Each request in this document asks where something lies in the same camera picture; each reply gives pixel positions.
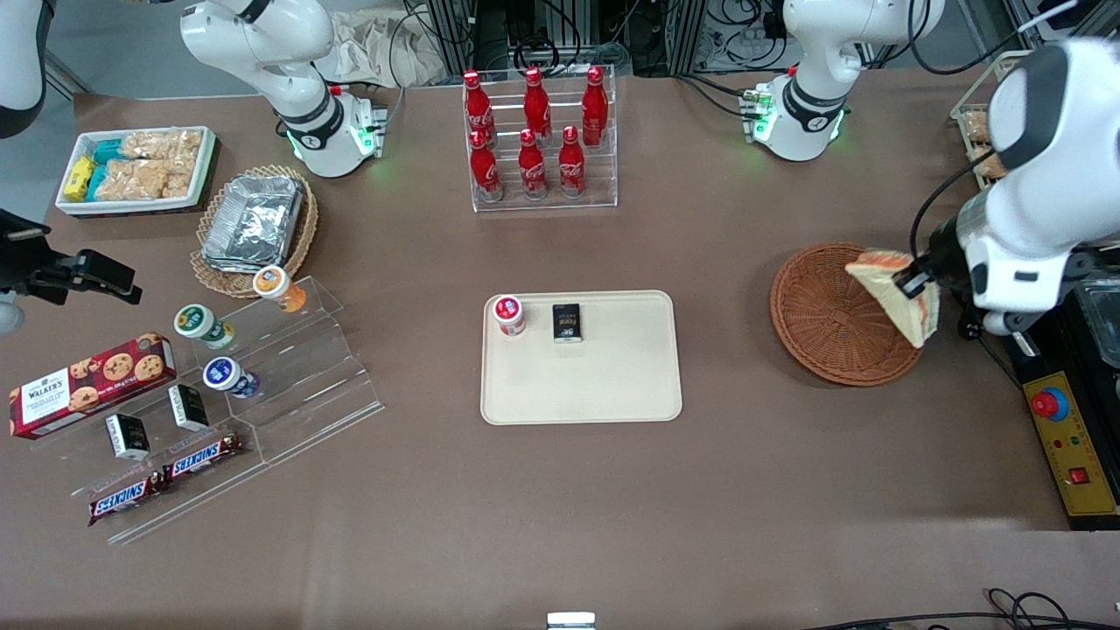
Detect black coiled floor cable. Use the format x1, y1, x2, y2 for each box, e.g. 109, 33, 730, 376
805, 588, 1120, 630

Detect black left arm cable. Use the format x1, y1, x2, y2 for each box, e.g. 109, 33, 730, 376
908, 153, 1000, 263

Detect aluminium frame with cables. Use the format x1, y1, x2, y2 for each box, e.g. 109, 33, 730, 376
420, 0, 710, 80

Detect triangular sandwich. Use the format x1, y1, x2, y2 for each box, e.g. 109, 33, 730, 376
844, 249, 942, 349

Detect beige cloth bag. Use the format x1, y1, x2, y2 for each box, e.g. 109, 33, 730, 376
315, 9, 449, 88

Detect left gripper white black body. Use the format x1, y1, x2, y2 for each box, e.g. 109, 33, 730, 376
927, 188, 1082, 312

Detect red Walkers cookie box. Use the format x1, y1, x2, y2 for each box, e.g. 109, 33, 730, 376
9, 332, 178, 440

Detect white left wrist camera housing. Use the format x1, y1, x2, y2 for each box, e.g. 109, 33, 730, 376
984, 306, 1053, 339

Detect beige plastic tray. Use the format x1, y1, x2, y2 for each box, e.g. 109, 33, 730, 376
479, 290, 683, 426

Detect red cola bottle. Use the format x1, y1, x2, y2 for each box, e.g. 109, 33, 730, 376
523, 66, 553, 145
469, 129, 505, 204
557, 125, 587, 200
462, 69, 497, 148
517, 129, 549, 201
581, 66, 610, 148

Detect black yellow control box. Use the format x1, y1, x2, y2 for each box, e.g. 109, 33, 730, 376
980, 289, 1120, 532

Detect white rectangular snack tray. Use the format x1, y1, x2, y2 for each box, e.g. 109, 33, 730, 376
54, 126, 219, 217

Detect brown round wicker basket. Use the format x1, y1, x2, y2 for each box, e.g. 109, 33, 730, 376
770, 242, 928, 388

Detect red lid yogurt cup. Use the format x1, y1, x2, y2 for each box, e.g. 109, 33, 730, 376
493, 295, 528, 338

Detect grey metal bar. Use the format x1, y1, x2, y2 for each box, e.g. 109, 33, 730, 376
42, 51, 90, 102

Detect yellow snack packet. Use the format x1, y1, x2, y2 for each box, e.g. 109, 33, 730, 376
63, 156, 95, 201

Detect white wire basket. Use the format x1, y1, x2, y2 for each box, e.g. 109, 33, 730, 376
950, 50, 1032, 189

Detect Snickers chocolate bar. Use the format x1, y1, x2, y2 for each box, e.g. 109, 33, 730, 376
162, 433, 246, 484
87, 472, 167, 527

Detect clear acrylic bottle rack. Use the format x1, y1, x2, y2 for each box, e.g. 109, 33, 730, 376
461, 63, 620, 214

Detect stacked aluminium foil trays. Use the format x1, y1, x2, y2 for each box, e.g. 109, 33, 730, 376
201, 174, 305, 272

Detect green lid yogurt cup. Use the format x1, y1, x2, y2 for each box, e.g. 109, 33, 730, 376
173, 304, 236, 351

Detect blue lid yogurt cup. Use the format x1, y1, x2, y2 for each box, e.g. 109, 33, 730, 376
202, 357, 261, 400

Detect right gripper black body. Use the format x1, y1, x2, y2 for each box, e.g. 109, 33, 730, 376
0, 210, 84, 305

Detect black cable with plug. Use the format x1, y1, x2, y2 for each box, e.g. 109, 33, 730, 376
954, 293, 1025, 386

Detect clear acrylic stepped display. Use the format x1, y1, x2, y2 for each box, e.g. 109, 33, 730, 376
31, 276, 386, 546

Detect light oval wicker basket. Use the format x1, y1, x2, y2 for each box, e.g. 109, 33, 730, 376
190, 164, 319, 300

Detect clear plastic container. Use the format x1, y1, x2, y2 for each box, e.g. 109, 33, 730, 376
1069, 265, 1120, 368

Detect clear rice cracker packet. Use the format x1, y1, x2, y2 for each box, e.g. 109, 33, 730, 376
94, 159, 195, 201
121, 129, 204, 165

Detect orange lid yogurt cup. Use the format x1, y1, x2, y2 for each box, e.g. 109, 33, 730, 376
253, 265, 308, 314

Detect black arm base cable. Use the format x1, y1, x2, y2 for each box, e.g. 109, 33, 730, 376
672, 73, 764, 119

